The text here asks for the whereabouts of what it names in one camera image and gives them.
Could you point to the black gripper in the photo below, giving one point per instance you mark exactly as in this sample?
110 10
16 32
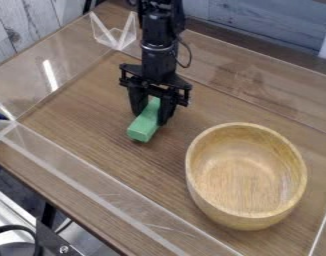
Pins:
154 78

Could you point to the green rectangular block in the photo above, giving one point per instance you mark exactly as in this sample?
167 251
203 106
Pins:
145 125

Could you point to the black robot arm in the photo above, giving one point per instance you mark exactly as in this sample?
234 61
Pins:
162 22

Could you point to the brown wooden bowl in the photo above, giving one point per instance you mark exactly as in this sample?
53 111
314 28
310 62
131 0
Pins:
246 175

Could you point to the black table leg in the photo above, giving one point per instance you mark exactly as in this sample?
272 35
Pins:
48 215

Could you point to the clear acrylic enclosure wall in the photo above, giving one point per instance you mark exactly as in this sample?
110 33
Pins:
65 145

